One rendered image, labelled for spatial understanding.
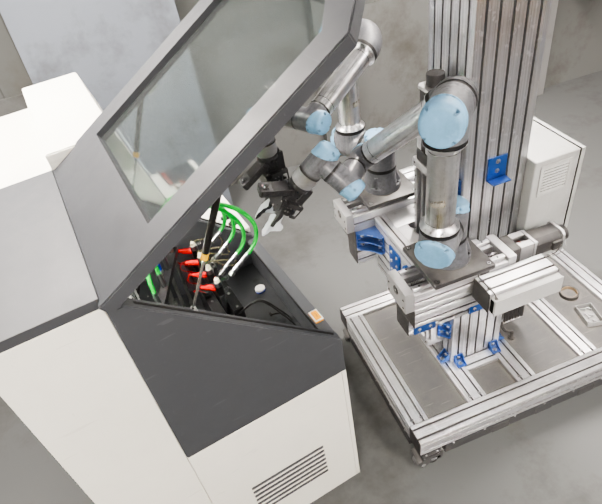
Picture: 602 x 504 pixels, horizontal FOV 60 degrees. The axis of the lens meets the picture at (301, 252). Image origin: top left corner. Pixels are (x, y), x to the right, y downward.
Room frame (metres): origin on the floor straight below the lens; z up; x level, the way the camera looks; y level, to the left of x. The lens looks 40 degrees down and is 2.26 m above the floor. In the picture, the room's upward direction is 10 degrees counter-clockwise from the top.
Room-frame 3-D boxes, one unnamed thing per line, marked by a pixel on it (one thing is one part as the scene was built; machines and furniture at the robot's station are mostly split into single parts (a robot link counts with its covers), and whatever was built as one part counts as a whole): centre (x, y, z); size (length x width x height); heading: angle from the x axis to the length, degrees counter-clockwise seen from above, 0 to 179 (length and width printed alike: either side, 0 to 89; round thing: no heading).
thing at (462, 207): (1.29, -0.48, 1.20); 0.13 x 0.12 x 0.14; 147
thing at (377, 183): (1.78, -0.38, 1.09); 0.15 x 0.15 x 0.10
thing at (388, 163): (1.79, -0.37, 1.20); 0.13 x 0.12 x 0.14; 44
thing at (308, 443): (1.31, 0.32, 0.39); 0.70 x 0.58 x 0.79; 22
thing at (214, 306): (1.43, 0.34, 0.91); 0.34 x 0.10 x 0.15; 22
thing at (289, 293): (1.41, 0.07, 0.87); 0.62 x 0.04 x 0.16; 22
